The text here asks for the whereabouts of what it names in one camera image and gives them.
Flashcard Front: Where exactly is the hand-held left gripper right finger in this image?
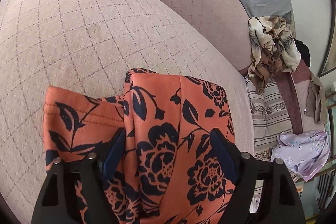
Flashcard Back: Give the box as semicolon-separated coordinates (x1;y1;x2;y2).
210;128;306;224

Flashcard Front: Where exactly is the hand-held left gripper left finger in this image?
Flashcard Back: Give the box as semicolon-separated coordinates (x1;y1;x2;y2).
31;127;126;224

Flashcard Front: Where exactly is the orange floral sweater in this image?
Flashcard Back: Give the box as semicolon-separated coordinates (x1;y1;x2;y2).
43;68;237;224

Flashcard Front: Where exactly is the striped floral cushion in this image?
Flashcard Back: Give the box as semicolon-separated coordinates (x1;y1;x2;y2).
244;74;299;212

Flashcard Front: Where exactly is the lilac floral cloth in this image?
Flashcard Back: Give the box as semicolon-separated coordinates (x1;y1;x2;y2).
270;130;331;182

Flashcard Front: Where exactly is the brown cloth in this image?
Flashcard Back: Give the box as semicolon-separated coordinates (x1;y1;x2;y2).
304;73;327;124

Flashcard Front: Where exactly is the pink quilted bed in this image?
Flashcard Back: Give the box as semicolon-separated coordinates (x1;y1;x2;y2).
0;0;256;224

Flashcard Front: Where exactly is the beige floral blanket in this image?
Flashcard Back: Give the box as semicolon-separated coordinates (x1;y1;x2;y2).
248;15;302;94

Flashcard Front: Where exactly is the dark cloth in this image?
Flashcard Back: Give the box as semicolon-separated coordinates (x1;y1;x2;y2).
293;38;312;67

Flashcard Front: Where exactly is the framed picture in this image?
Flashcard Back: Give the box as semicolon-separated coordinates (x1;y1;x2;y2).
318;1;336;78

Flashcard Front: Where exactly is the pink quilted bolster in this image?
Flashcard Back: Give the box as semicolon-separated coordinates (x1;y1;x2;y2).
126;0;328;135

